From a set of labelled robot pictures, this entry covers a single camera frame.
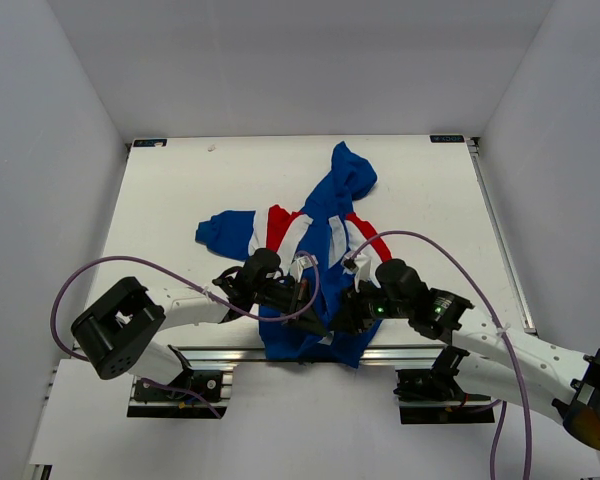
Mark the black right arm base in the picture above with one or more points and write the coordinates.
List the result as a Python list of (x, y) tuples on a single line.
[(431, 396)]

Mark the blue right corner label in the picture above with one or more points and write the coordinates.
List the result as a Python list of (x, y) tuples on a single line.
[(447, 138)]

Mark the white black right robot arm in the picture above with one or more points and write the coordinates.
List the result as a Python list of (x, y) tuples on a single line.
[(479, 357)]

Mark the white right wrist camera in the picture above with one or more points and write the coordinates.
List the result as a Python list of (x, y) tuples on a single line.
[(359, 267)]

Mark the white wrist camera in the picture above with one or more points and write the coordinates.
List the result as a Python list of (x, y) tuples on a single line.
[(300, 263), (359, 267)]

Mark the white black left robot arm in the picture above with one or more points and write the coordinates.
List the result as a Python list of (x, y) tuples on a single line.
[(116, 333)]

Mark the blue white red jacket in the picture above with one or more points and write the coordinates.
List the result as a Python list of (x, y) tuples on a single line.
[(328, 228)]

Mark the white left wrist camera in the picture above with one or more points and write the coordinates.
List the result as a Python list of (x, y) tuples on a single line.
[(300, 263)]

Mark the blue corner label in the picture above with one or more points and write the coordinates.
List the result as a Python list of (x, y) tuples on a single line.
[(149, 143), (447, 138)]

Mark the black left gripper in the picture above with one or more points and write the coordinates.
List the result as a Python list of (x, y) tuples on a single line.
[(308, 320)]

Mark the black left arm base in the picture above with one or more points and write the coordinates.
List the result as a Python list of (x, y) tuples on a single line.
[(193, 394)]

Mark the blue left corner label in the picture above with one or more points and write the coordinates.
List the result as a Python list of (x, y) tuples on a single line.
[(149, 143)]

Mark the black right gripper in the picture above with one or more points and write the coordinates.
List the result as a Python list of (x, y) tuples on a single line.
[(351, 315)]

